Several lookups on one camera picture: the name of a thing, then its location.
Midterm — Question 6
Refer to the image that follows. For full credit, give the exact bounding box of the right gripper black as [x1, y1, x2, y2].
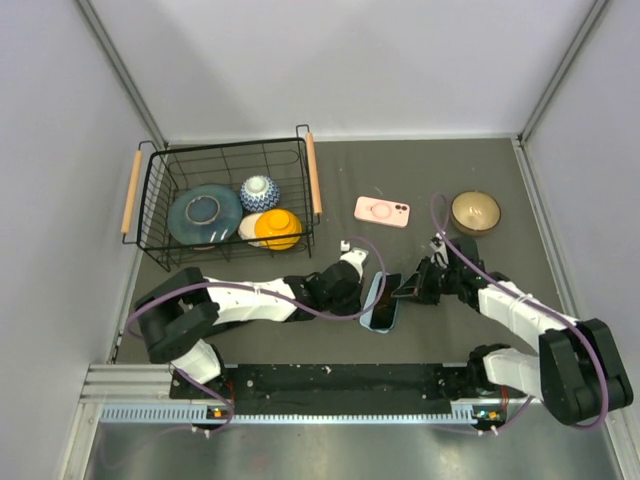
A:
[394, 255, 462, 305]

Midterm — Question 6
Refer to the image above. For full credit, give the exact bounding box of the light blue phone case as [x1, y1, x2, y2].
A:
[359, 271, 398, 334]

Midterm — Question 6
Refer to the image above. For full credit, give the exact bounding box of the teal smartphone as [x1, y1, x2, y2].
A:
[369, 274, 402, 332]

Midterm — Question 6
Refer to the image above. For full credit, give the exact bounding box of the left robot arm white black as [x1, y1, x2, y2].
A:
[134, 254, 364, 397]

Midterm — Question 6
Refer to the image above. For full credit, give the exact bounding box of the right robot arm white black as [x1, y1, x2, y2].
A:
[392, 235, 634, 426]

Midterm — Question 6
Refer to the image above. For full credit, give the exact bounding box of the pink phone case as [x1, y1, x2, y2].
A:
[354, 196, 410, 228]

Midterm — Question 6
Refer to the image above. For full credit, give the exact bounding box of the gold brown bowl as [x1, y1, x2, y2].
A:
[450, 191, 502, 237]

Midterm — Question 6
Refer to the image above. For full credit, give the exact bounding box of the yellow bowl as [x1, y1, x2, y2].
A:
[254, 209, 303, 251]

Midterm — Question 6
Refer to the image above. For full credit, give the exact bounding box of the cream white bowl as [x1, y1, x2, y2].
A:
[238, 213, 262, 248]

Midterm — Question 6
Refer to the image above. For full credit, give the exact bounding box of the blue white patterned bowl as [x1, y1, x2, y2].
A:
[240, 175, 281, 213]

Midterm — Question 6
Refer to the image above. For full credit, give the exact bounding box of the dark blue ceramic plate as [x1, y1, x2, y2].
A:
[167, 184, 243, 246]

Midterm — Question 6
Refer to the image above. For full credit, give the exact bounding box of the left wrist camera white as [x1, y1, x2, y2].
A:
[339, 240, 369, 278]

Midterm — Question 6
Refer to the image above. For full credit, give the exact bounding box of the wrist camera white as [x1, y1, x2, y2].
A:
[430, 233, 448, 269]
[339, 240, 369, 278]

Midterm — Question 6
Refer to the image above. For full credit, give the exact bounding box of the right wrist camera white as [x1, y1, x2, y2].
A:
[430, 233, 448, 269]

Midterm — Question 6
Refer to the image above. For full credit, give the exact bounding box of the right wooden basket handle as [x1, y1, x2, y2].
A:
[305, 132, 323, 216]

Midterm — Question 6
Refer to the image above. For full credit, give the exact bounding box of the wooden basket handle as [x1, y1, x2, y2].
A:
[120, 148, 143, 236]
[305, 132, 323, 216]

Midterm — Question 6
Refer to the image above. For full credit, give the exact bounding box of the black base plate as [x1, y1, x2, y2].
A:
[168, 362, 531, 416]

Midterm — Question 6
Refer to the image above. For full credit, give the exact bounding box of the black wire basket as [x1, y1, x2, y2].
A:
[120, 124, 322, 271]

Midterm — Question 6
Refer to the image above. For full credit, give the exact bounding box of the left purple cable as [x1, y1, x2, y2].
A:
[123, 235, 388, 436]

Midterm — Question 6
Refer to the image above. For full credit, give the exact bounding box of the purple cable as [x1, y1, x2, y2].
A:
[430, 192, 611, 436]
[123, 235, 388, 436]

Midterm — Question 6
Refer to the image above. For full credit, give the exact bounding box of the white slotted cable duct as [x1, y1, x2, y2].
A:
[100, 404, 504, 426]

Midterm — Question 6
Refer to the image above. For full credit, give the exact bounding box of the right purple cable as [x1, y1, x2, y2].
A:
[430, 192, 611, 436]

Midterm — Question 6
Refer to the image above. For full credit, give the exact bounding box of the left wooden basket handle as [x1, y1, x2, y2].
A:
[120, 148, 143, 236]

